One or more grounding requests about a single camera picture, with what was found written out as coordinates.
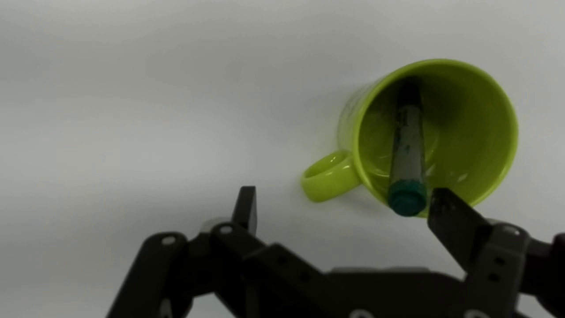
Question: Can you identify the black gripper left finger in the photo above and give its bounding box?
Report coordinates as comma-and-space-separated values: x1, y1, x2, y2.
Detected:
106, 184, 332, 318

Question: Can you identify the yellow-green mug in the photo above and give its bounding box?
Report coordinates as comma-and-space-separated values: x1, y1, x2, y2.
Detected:
300, 57, 521, 219

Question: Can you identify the green marker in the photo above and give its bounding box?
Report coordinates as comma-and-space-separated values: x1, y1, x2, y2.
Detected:
385, 78, 441, 217

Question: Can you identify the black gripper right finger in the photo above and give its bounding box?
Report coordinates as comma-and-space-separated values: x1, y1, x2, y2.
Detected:
426, 185, 565, 318

